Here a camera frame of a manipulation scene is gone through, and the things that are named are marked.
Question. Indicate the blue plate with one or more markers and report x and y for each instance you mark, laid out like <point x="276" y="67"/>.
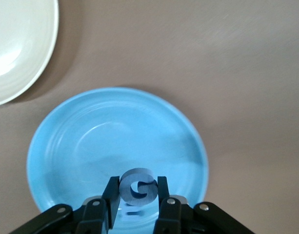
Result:
<point x="103" y="146"/>

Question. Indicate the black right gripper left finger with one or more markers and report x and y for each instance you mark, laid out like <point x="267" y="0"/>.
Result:
<point x="90" y="219"/>

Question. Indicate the cream plate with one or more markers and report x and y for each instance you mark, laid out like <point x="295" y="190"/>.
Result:
<point x="17" y="48"/>

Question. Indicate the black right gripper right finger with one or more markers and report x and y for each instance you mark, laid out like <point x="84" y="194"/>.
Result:
<point x="173" y="219"/>

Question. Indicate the blue foam letter G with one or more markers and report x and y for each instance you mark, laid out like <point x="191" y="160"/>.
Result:
<point x="126" y="192"/>

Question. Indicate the brown table mat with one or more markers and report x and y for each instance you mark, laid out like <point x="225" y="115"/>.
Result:
<point x="212" y="61"/>

